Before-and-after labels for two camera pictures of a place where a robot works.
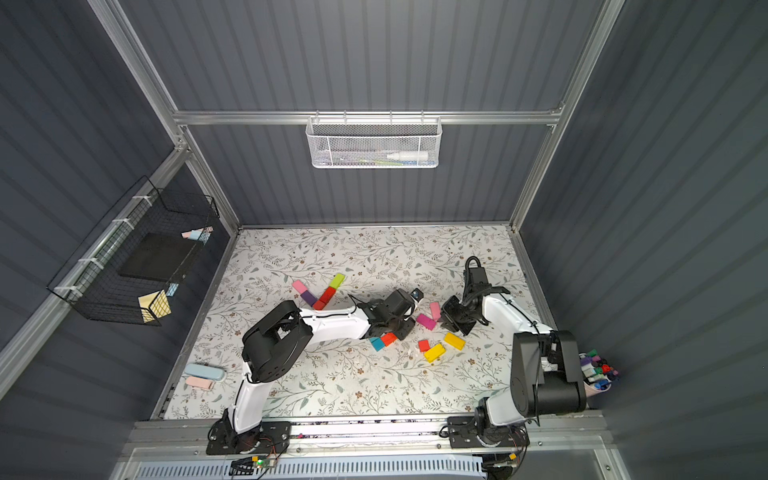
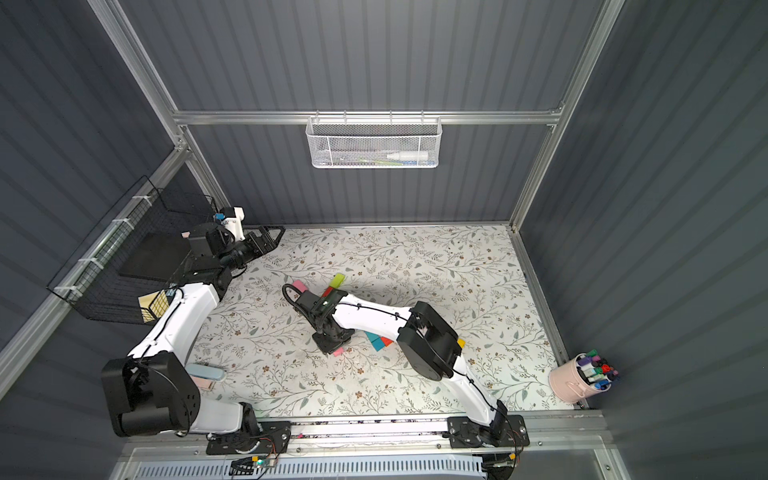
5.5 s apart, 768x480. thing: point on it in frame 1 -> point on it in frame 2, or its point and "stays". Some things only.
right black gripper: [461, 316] -> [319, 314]
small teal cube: [377, 343] stays
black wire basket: [131, 265] stays
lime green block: [337, 281] stays
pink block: [299, 286] stays
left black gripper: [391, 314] -> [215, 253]
